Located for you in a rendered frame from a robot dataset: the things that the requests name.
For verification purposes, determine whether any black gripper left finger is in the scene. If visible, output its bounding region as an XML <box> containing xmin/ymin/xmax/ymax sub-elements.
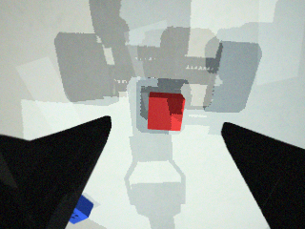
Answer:
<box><xmin>0</xmin><ymin>115</ymin><xmax>112</xmax><ymax>229</ymax></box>

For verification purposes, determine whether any red block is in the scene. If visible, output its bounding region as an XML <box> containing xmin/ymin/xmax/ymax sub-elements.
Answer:
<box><xmin>148</xmin><ymin>92</ymin><xmax>185</xmax><ymax>131</ymax></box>

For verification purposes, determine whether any blue block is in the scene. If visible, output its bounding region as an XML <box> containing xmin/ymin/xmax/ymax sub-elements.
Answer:
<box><xmin>70</xmin><ymin>195</ymin><xmax>94</xmax><ymax>224</ymax></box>

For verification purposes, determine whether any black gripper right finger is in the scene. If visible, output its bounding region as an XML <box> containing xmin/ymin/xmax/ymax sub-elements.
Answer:
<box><xmin>221</xmin><ymin>122</ymin><xmax>305</xmax><ymax>229</ymax></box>

